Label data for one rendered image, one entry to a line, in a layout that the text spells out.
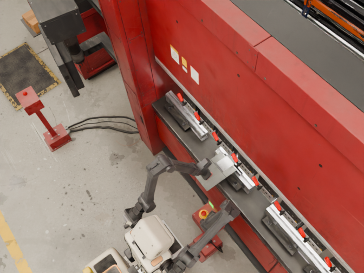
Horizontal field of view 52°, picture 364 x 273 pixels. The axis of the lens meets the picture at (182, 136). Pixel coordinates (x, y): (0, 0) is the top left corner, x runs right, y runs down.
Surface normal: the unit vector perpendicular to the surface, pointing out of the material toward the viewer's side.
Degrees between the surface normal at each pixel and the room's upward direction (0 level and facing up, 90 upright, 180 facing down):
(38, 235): 0
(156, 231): 42
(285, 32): 0
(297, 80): 0
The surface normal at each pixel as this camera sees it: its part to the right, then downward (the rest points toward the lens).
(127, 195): -0.05, -0.49
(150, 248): -0.63, 0.07
